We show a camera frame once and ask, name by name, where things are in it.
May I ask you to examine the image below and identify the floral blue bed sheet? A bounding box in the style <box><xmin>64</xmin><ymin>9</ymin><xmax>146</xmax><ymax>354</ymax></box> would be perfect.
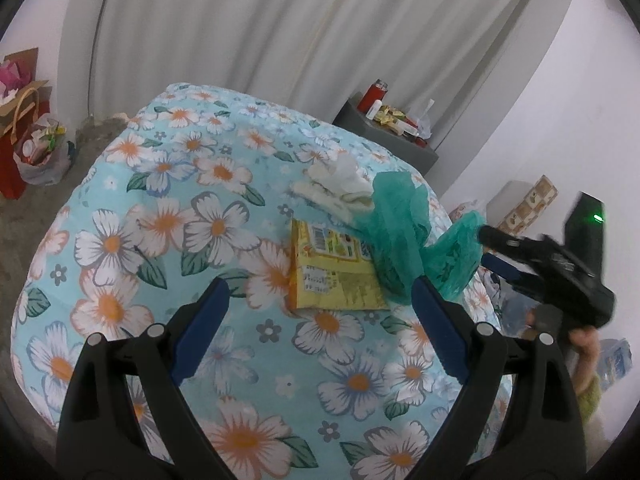
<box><xmin>10</xmin><ymin>80</ymin><xmax>516</xmax><ymax>480</ymax></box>

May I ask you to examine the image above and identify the person's right forearm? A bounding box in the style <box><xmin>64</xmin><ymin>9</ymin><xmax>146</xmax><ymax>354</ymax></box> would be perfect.
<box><xmin>575</xmin><ymin>372</ymin><xmax>606</xmax><ymax>426</ymax></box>

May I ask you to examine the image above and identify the white curtain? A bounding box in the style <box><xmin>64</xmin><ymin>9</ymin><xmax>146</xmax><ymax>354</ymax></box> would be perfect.
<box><xmin>60</xmin><ymin>0</ymin><xmax>586</xmax><ymax>126</ymax></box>

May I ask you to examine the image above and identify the green plastic bag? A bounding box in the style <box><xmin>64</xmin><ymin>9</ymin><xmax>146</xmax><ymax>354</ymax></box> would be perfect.
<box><xmin>357</xmin><ymin>171</ymin><xmax>486</xmax><ymax>306</ymax></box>

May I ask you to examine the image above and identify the brown cardboard box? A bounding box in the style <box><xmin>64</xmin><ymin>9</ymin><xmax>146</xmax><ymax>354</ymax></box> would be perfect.
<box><xmin>0</xmin><ymin>47</ymin><xmax>41</xmax><ymax>106</ymax></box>

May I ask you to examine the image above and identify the crumpled white tissue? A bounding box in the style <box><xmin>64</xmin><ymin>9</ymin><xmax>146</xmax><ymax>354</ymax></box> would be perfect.
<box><xmin>290</xmin><ymin>155</ymin><xmax>376</xmax><ymax>223</ymax></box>

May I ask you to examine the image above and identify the clear plastic bag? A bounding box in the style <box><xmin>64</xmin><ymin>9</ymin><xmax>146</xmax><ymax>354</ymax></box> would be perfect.
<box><xmin>412</xmin><ymin>100</ymin><xmax>435</xmax><ymax>140</ymax></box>

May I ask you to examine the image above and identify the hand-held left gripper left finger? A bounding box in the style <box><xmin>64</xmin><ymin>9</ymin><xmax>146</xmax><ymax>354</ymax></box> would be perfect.
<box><xmin>55</xmin><ymin>277</ymin><xmax>238</xmax><ymax>480</ymax></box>

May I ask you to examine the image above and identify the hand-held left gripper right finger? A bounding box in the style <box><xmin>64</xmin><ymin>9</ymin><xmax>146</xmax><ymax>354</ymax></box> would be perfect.
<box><xmin>411</xmin><ymin>275</ymin><xmax>587</xmax><ymax>480</ymax></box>

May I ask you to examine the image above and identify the patterned box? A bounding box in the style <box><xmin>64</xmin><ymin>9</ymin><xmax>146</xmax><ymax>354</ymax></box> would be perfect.
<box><xmin>502</xmin><ymin>175</ymin><xmax>558</xmax><ymax>233</ymax></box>

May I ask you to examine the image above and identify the blue plastic bag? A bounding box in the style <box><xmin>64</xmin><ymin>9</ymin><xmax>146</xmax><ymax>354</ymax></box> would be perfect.
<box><xmin>597</xmin><ymin>337</ymin><xmax>633</xmax><ymax>391</ymax></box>

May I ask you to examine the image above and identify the red bottle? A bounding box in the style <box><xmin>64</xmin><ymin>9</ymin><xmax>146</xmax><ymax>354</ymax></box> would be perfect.
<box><xmin>356</xmin><ymin>79</ymin><xmax>388</xmax><ymax>113</ymax></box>

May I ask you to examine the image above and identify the grey nightstand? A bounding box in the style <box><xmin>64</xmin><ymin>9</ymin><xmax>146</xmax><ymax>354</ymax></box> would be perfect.
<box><xmin>332</xmin><ymin>92</ymin><xmax>441</xmax><ymax>176</ymax></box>

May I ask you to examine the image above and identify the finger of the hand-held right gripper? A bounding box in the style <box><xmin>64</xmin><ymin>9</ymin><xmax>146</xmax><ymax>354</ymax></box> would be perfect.
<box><xmin>477</xmin><ymin>225</ymin><xmax>531</xmax><ymax>261</ymax></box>
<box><xmin>480</xmin><ymin>252</ymin><xmax>531</xmax><ymax>292</ymax></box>

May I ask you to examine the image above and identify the grey pipe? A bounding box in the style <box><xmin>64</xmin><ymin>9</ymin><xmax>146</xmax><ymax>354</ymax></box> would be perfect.
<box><xmin>85</xmin><ymin>0</ymin><xmax>126</xmax><ymax>123</ymax></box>

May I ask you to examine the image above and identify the yellow wrapper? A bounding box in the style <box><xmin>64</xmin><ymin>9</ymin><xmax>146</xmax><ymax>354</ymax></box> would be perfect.
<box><xmin>377</xmin><ymin>105</ymin><xmax>407</xmax><ymax>126</ymax></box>

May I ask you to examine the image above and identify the yellow snack packet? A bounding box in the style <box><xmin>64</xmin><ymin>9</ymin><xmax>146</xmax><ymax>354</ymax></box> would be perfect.
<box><xmin>290</xmin><ymin>217</ymin><xmax>391</xmax><ymax>311</ymax></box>

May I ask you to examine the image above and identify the grey plastic bag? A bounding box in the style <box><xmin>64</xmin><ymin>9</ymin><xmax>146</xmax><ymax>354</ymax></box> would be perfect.
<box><xmin>12</xmin><ymin>115</ymin><xmax>73</xmax><ymax>186</ymax></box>

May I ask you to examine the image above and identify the person's right hand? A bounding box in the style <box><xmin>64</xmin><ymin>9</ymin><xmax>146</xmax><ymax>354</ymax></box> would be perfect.
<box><xmin>570</xmin><ymin>329</ymin><xmax>601</xmax><ymax>378</ymax></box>

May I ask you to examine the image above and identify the red paper bag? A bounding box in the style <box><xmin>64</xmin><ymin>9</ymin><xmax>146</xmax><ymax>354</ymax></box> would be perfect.
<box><xmin>0</xmin><ymin>85</ymin><xmax>53</xmax><ymax>201</ymax></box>

